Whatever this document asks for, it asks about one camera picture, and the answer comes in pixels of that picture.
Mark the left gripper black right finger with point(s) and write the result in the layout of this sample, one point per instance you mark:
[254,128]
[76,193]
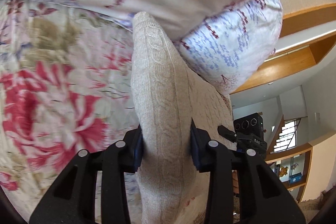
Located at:
[262,196]

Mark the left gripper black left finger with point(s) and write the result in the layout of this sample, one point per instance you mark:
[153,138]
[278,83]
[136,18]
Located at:
[71,197]

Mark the beige cable-knit sweater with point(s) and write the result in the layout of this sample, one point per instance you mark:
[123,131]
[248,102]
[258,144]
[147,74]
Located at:
[168,98]

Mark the wooden staircase railing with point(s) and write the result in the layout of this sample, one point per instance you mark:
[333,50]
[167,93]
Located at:
[290,161]

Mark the white blue-flowered pillow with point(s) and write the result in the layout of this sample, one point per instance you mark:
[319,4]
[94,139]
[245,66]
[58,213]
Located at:
[227,49]

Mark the wooden headboard shelf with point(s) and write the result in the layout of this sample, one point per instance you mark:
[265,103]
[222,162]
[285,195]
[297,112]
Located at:
[307,36]

